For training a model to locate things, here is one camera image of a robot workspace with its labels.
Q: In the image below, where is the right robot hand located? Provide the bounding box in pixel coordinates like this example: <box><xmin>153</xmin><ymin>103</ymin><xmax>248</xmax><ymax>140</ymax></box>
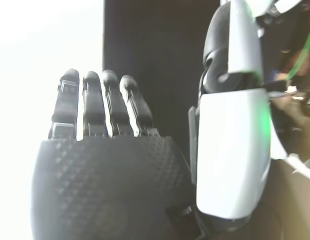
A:
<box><xmin>31</xmin><ymin>0</ymin><xmax>273</xmax><ymax>240</ymax></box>

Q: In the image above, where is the green wire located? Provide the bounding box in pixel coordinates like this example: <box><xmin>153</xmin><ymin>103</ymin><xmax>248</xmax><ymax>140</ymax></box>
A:
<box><xmin>286</xmin><ymin>14</ymin><xmax>310</xmax><ymax>80</ymax></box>

